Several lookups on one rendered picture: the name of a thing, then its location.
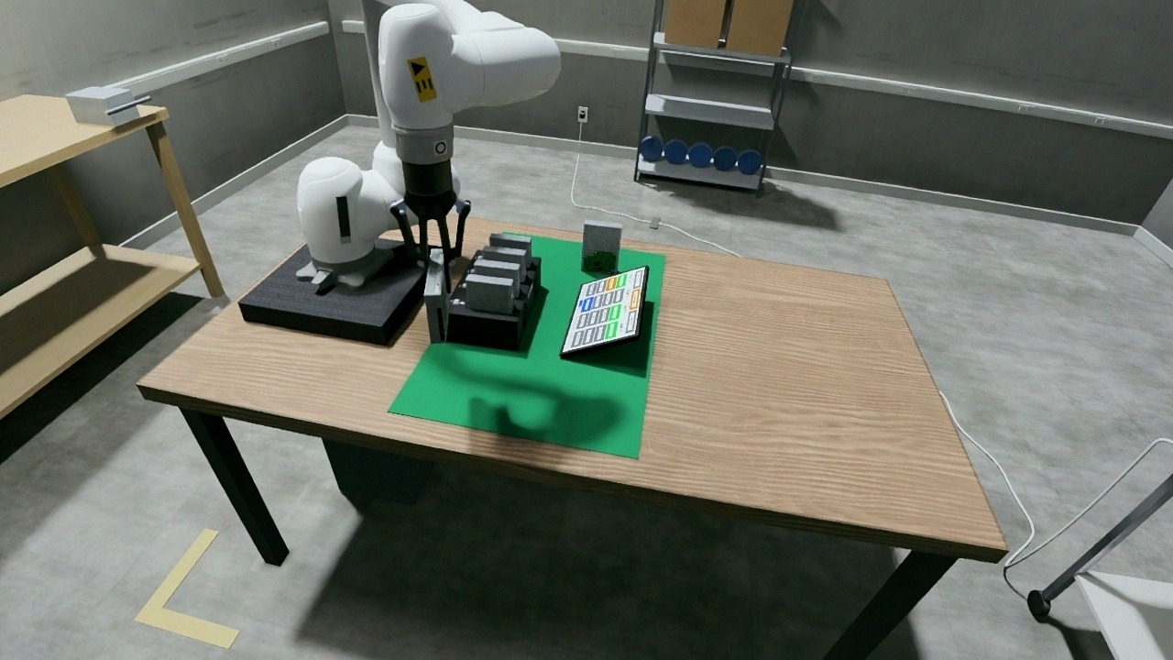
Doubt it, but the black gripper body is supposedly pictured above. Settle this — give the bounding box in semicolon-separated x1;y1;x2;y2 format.
401;159;457;220

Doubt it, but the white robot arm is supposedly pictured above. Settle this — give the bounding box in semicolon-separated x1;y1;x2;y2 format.
296;0;561;292

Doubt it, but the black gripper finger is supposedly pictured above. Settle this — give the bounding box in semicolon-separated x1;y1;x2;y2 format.
389;199;430;279
434;197;472;293

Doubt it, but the green mat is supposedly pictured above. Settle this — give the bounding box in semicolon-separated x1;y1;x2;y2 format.
387;231;665;460

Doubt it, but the black-framed status display screen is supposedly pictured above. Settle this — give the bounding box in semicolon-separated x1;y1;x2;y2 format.
560;265;649;359

